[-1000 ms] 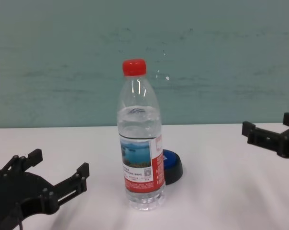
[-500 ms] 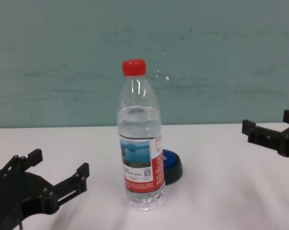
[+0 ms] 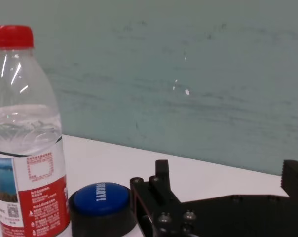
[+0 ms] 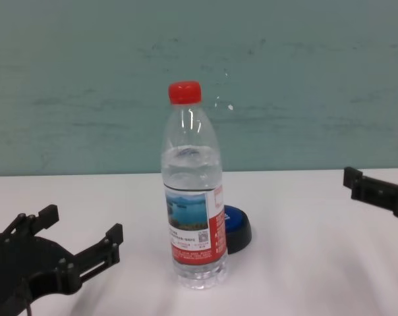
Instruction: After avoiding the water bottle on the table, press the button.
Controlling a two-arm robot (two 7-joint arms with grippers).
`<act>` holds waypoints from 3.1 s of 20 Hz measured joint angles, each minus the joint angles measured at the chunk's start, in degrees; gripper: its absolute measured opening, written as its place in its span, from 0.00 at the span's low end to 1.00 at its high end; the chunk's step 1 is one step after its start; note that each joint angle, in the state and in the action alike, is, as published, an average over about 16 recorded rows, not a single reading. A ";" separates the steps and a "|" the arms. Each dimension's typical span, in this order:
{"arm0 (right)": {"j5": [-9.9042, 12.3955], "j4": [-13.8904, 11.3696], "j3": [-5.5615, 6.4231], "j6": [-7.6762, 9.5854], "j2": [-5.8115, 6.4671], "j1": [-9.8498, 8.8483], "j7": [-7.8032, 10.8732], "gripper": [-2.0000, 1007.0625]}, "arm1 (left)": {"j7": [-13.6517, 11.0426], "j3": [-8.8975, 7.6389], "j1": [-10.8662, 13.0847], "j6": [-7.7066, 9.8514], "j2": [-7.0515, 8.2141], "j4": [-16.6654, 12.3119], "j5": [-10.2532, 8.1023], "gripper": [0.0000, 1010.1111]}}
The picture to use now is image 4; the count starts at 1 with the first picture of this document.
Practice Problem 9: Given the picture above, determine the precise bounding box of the thin black cable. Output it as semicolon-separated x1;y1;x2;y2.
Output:
23;288;34;316

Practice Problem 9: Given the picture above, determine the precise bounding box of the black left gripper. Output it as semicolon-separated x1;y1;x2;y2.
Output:
0;203;124;316

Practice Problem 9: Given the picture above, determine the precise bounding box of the clear water bottle red cap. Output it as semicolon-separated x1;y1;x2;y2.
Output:
159;80;228;290

